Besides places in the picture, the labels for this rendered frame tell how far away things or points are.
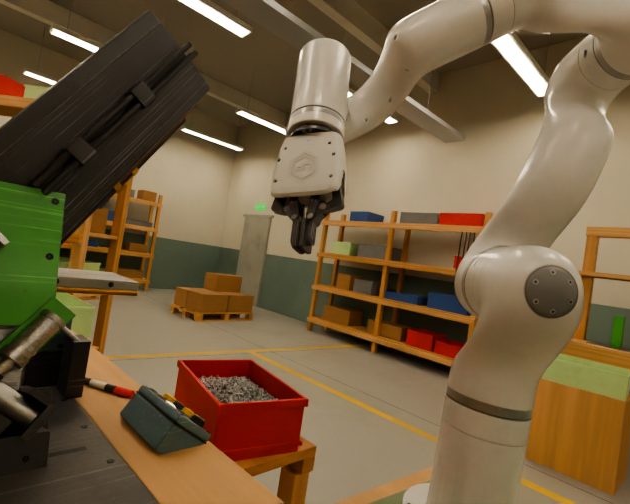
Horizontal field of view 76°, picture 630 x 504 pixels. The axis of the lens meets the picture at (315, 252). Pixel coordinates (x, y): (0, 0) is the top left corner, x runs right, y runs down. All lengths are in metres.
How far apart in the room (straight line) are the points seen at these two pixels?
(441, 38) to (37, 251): 0.68
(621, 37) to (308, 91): 0.42
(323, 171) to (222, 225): 10.70
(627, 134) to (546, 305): 5.53
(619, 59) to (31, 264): 0.89
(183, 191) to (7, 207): 10.03
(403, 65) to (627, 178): 5.31
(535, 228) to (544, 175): 0.08
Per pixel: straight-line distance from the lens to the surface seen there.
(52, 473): 0.69
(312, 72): 0.65
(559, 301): 0.57
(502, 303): 0.56
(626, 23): 0.72
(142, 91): 0.81
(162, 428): 0.72
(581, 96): 0.79
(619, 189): 5.87
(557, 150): 0.69
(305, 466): 1.05
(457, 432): 0.66
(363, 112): 0.73
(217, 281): 7.38
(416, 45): 0.67
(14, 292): 0.72
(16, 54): 10.21
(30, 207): 0.75
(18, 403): 0.69
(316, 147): 0.58
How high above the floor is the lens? 1.23
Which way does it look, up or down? 1 degrees up
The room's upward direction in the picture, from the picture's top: 9 degrees clockwise
